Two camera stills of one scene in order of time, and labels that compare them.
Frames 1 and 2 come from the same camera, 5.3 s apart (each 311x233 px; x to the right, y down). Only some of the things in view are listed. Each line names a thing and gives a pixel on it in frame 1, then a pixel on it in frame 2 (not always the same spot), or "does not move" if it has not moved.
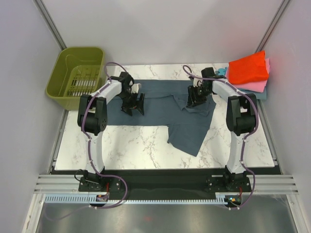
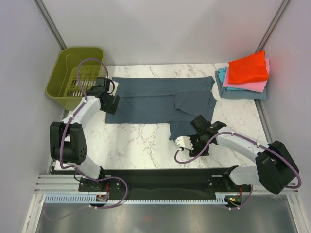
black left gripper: (137, 105) -> (111, 108)
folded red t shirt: (248, 69) does not move
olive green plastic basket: (75, 72) does not move
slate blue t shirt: (165, 104) does not move
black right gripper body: (201, 93) -> (198, 143)
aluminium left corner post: (50, 24) does not move
